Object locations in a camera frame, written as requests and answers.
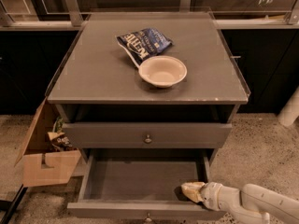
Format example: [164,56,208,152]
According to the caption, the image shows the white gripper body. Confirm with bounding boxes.
[200,182,222,211]

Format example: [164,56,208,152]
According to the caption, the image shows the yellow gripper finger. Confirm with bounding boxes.
[181,182,205,203]

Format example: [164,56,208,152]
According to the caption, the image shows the grey drawer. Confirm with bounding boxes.
[68,148,223,220]
[63,122,232,148]

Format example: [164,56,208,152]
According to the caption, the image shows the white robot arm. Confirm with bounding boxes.
[181,182,299,224]

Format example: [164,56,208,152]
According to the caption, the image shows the grey drawer cabinet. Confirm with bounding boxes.
[46,10,251,161]

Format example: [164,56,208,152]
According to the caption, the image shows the grey top drawer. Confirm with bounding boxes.
[63,122,232,148]

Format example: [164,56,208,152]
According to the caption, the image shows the white paper bowl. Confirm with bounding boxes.
[138,56,187,88]

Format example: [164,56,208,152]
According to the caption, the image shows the snack packets in box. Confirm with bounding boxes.
[48,117,75,152]

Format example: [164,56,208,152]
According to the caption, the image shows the cardboard box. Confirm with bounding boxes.
[15,99,81,187]

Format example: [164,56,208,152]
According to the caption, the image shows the blue chip bag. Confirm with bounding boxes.
[116,28,173,67]

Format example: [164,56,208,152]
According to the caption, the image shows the black floor bar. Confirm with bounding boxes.
[0,185,27,224]

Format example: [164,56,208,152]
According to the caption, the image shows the white cylinder post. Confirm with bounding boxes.
[278,87,299,127]

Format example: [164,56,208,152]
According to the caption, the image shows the metal window rail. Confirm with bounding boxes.
[0,0,298,30]

